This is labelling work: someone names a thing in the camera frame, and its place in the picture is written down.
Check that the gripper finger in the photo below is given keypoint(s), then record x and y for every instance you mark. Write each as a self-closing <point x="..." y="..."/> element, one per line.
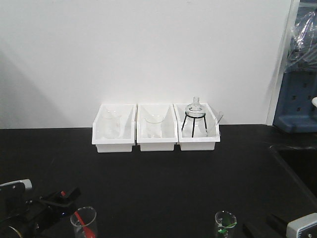
<point x="251" y="231"/>
<point x="276" y="223"/>

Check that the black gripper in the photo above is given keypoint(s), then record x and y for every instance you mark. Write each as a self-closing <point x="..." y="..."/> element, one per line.
<point x="36" y="216"/>

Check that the green plastic spoon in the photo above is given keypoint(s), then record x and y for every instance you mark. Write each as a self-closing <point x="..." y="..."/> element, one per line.
<point x="225" y="226"/>

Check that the red plastic spoon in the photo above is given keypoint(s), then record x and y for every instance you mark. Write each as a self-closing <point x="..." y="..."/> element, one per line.
<point x="80" y="219"/>

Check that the large front glass beaker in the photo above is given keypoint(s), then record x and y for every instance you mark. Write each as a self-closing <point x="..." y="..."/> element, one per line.
<point x="83" y="223"/>

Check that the small front glass beaker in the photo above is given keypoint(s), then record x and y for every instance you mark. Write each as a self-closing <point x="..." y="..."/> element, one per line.
<point x="220" y="214"/>

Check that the left white plastic bin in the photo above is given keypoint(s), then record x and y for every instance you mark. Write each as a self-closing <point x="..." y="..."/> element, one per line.
<point x="127" y="138"/>

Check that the white plastic bin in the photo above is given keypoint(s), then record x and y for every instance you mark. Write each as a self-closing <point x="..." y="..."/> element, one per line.
<point x="127" y="138"/>
<point x="200" y="141"/>
<point x="169" y="127"/>

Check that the glass beaker in left bin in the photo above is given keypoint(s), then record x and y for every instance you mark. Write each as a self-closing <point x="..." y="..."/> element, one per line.
<point x="111" y="124"/>

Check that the glass beaker in bin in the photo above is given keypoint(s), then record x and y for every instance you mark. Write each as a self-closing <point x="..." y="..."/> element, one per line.
<point x="111" y="124"/>
<point x="154" y="126"/>

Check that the middle white plastic bin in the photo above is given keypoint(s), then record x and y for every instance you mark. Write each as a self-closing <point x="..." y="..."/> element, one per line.
<point x="169" y="127"/>

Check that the right white plastic bin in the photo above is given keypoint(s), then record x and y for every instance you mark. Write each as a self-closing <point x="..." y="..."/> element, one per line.
<point x="200" y="141"/>

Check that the glass beaker in middle bin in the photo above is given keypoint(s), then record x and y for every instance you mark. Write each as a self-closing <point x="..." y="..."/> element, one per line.
<point x="154" y="126"/>

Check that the glass flask on tripod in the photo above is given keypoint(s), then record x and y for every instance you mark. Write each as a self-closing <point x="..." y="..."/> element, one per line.
<point x="195" y="109"/>

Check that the clear plastic bag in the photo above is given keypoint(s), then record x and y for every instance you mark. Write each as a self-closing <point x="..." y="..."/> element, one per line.
<point x="302" y="50"/>

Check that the black wire tripod stand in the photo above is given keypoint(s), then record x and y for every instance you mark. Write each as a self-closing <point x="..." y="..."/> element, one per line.
<point x="194" y="118"/>

